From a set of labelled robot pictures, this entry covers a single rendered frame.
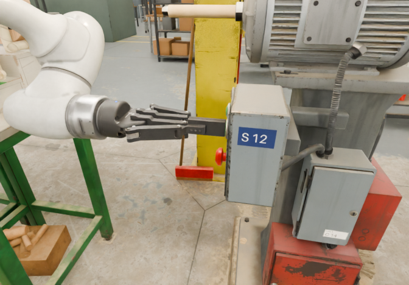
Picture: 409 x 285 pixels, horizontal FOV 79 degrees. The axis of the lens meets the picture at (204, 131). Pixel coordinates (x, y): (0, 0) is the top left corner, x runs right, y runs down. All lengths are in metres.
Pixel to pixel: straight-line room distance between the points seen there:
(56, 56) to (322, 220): 0.74
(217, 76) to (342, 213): 1.17
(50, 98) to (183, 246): 1.24
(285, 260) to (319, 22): 0.65
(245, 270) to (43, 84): 0.99
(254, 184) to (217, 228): 1.22
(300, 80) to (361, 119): 0.19
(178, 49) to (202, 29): 4.19
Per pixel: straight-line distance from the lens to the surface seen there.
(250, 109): 0.42
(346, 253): 0.92
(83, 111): 0.51
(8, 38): 1.19
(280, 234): 0.89
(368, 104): 0.72
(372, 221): 0.96
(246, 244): 1.26
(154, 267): 1.55
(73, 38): 0.60
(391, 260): 1.86
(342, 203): 0.74
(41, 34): 0.59
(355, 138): 0.76
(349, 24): 0.61
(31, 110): 0.57
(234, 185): 0.49
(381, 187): 0.91
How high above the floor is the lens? 1.28
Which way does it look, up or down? 28 degrees down
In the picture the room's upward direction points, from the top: straight up
